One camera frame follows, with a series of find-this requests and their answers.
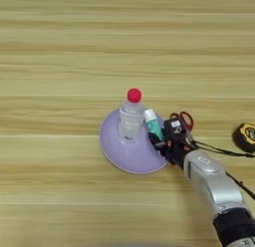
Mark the clear bottle red cap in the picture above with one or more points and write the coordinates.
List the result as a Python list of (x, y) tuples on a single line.
[(131, 124)]

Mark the white green glue stick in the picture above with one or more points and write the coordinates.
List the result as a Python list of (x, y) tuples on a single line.
[(152, 123)]

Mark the purple round plate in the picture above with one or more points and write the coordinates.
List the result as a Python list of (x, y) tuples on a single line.
[(132, 154)]

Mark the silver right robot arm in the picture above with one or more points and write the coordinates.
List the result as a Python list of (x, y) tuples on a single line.
[(212, 184)]

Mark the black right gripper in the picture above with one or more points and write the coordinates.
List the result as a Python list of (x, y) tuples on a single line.
[(176, 148)]

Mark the black yellow tape measure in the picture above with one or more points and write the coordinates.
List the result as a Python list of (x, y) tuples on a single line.
[(245, 138)]

